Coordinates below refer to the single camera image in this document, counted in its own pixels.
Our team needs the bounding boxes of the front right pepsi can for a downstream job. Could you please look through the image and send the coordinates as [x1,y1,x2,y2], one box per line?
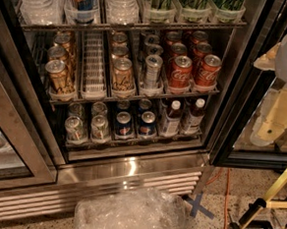
[139,111,156,136]

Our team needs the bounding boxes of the rear slim silver can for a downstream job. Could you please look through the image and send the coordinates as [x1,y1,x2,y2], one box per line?
[144,34,159,48]

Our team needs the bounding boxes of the middle right coca-cola can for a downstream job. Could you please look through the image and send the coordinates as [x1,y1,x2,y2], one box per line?
[193,42,212,71]

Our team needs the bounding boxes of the front left gold can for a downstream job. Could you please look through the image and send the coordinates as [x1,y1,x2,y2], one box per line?
[45,59,75,95]

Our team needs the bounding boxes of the rear centre gold can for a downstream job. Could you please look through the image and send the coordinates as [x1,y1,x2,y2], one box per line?
[110,31,128,46]

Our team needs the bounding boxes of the open glass fridge door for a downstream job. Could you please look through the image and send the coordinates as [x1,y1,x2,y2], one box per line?
[209,0,287,171]

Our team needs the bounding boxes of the rear left gold can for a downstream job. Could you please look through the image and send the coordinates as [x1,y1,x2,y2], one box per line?
[53,30,77,65]

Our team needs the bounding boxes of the front left silver can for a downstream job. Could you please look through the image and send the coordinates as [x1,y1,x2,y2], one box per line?
[65,116,86,142]

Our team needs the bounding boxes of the white-capped bottle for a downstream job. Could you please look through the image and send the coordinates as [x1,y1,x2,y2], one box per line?
[159,100,182,137]
[181,98,205,135]

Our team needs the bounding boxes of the middle centre gold can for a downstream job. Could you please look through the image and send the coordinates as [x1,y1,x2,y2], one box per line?
[110,45,130,60]

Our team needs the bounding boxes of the front left pepsi can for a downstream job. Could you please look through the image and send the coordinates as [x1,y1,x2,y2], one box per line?
[116,111,133,136]

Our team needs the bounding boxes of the yellow wheeled stand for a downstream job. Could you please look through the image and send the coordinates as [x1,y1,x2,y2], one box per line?
[227,168,287,229]

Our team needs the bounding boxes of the front slim silver can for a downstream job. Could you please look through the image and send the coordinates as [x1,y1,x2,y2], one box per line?
[143,54,163,89]

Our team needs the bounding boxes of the red bull can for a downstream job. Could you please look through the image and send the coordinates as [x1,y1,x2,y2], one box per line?
[65,0,98,25]

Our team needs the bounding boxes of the orange cable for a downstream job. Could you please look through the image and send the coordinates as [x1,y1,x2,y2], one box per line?
[201,166,233,229]

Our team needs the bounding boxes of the pepsi can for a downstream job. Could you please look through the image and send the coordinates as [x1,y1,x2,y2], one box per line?
[138,99,152,113]
[139,111,156,136]
[116,111,133,136]
[116,99,131,113]

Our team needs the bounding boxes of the coca-cola can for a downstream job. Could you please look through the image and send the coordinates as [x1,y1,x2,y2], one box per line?
[164,30,182,51]
[194,54,222,87]
[168,43,188,64]
[189,30,208,51]
[168,55,193,88]
[193,42,212,71]

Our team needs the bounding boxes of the rear right pepsi can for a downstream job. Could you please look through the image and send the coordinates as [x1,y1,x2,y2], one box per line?
[138,99,152,113]

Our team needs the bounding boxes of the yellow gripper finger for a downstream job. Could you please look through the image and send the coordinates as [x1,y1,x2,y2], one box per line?
[254,43,280,71]

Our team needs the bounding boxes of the clear plastic bottle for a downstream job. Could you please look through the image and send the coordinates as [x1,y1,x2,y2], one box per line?
[20,0,65,26]
[105,0,139,25]

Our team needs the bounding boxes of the left white-capped bottle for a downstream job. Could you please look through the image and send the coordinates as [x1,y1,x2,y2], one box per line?
[159,100,182,137]

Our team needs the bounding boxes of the middle left gold can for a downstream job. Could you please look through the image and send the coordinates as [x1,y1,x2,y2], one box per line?
[45,44,78,80]

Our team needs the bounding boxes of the left clear plastic bottle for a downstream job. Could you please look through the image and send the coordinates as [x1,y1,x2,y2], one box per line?
[20,0,65,26]

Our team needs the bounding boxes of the slim silver can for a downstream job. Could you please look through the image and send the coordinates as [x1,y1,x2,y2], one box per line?
[143,54,163,89]
[144,34,159,48]
[144,44,164,57]

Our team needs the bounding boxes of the front centre gold can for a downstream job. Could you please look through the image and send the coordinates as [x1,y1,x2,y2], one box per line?
[112,58,134,91]

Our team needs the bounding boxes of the blue tape cross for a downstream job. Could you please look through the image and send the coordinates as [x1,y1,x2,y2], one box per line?
[182,194,214,220]

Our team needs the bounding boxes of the rear left pepsi can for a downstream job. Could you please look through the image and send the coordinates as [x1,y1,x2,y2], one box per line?
[116,99,131,113]

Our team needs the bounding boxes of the rear left coca-cola can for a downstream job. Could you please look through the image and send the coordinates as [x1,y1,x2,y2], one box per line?
[164,30,182,51]

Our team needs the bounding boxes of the front left coca-cola can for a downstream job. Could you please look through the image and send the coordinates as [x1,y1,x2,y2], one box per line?
[168,55,193,88]

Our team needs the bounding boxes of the front right coca-cola can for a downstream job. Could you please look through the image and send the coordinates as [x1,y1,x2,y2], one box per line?
[194,54,222,87]

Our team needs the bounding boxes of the empty white can tray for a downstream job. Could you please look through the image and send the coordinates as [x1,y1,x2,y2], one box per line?
[80,31,107,100]

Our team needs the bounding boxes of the middle left coca-cola can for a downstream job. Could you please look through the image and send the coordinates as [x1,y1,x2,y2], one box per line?
[168,43,188,64]

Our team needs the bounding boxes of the right white-capped bottle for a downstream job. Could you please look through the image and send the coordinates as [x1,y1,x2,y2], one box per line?
[181,98,205,135]

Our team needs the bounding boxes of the middle slim silver can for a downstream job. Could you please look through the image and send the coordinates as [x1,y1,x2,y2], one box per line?
[144,44,164,57]

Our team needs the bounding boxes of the stainless steel fridge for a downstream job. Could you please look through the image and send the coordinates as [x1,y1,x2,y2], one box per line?
[0,0,287,229]

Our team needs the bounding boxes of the rear right coca-cola can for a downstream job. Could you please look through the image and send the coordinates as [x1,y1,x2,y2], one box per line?
[189,30,208,51]

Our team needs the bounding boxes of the gold can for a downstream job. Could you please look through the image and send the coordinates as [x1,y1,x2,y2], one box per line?
[110,31,128,46]
[112,58,134,91]
[45,44,78,80]
[110,45,130,60]
[53,30,77,65]
[45,59,75,95]

